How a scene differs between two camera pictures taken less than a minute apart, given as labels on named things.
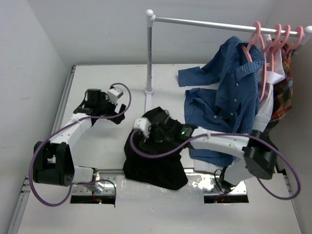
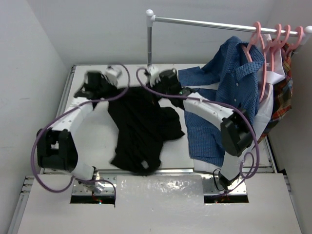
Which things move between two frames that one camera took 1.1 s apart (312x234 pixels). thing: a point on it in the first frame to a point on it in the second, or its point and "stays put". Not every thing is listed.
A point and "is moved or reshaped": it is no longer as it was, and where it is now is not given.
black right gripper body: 156,136 to 159,87
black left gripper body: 113,110 to 96,79
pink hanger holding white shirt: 270,47 stays put
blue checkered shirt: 222,94 stays put
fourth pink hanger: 296,45 stays put
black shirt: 168,172 is moved or reshaped
